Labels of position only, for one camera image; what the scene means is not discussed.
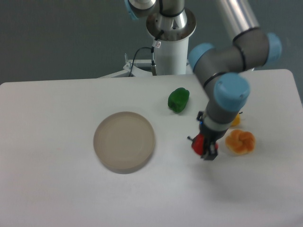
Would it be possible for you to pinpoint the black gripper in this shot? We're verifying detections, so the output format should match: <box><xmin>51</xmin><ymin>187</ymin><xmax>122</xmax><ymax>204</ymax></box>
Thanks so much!
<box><xmin>196</xmin><ymin>110</ymin><xmax>229</xmax><ymax>161</ymax></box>

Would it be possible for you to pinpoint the red toy pepper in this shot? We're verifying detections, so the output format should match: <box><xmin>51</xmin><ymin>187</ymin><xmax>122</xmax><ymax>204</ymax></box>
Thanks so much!
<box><xmin>187</xmin><ymin>134</ymin><xmax>205</xmax><ymax>156</ymax></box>

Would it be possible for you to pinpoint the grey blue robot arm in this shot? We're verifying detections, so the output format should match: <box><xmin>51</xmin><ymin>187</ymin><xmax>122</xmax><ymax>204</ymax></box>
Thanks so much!
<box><xmin>125</xmin><ymin>0</ymin><xmax>282</xmax><ymax>160</ymax></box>

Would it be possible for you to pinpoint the yellow toy pepper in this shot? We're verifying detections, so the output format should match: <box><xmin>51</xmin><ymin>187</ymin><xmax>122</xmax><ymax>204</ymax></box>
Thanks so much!
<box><xmin>231</xmin><ymin>111</ymin><xmax>243</xmax><ymax>127</ymax></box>

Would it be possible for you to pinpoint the green toy pepper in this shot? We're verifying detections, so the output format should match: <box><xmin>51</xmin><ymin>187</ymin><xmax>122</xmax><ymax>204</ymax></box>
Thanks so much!
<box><xmin>168</xmin><ymin>87</ymin><xmax>190</xmax><ymax>114</ymax></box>

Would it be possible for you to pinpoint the knotted bread roll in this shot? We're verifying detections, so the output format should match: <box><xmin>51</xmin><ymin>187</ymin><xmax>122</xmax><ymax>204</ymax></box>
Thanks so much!
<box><xmin>225</xmin><ymin>129</ymin><xmax>256</xmax><ymax>155</ymax></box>

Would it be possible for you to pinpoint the beige round plate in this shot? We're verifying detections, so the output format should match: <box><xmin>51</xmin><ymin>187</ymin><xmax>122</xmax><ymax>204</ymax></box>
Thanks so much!
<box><xmin>93</xmin><ymin>112</ymin><xmax>156</xmax><ymax>174</ymax></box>

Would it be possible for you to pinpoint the white metal base frame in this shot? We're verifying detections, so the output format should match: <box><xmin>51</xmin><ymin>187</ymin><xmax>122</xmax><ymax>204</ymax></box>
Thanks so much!
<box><xmin>97</xmin><ymin>53</ymin><xmax>255</xmax><ymax>79</ymax></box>

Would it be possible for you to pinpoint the black cable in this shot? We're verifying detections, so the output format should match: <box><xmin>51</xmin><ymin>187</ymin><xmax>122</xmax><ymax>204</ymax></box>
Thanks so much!
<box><xmin>129</xmin><ymin>29</ymin><xmax>165</xmax><ymax>78</ymax></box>

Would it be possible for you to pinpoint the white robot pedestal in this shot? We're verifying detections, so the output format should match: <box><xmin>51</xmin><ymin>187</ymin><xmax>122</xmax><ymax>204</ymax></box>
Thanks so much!
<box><xmin>146</xmin><ymin>8</ymin><xmax>196</xmax><ymax>75</ymax></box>

